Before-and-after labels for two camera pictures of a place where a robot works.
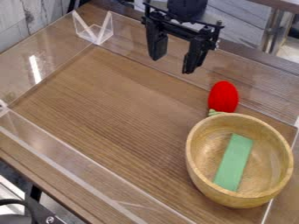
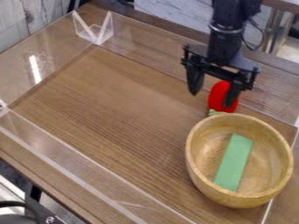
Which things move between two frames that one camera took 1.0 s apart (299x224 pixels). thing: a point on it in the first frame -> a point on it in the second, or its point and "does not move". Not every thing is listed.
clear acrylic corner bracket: (94, 32) does not move
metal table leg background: (277, 31) does not move
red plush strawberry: (223, 98) does not move
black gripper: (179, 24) -> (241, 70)
